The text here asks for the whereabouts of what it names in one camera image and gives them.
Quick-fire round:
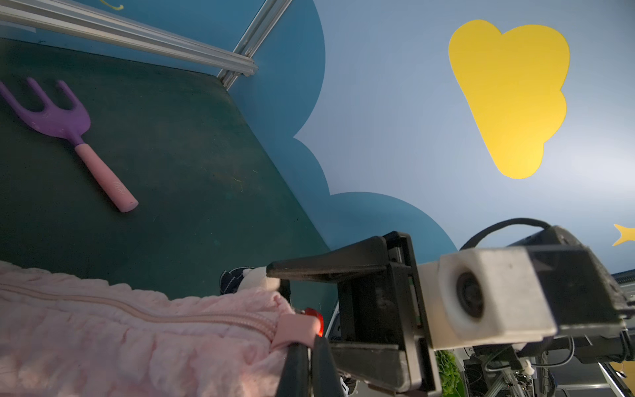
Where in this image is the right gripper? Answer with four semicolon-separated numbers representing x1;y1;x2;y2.
266;232;442;397

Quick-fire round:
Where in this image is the white plush cat keychain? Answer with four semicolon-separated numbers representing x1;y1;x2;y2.
220;267;291;300

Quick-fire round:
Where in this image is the pink fluffy zipper bag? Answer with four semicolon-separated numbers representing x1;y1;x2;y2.
1;262;320;396

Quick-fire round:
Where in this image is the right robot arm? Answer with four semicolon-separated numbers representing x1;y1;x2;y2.
266;218;634;396

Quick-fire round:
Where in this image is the purple pink toy rake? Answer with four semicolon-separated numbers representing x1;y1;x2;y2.
1;77;139;213

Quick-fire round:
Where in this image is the red keychain clasp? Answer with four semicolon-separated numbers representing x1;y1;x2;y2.
302;308;325;337

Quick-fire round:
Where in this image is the aluminium frame rail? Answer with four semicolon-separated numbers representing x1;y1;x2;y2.
1;1;291;89

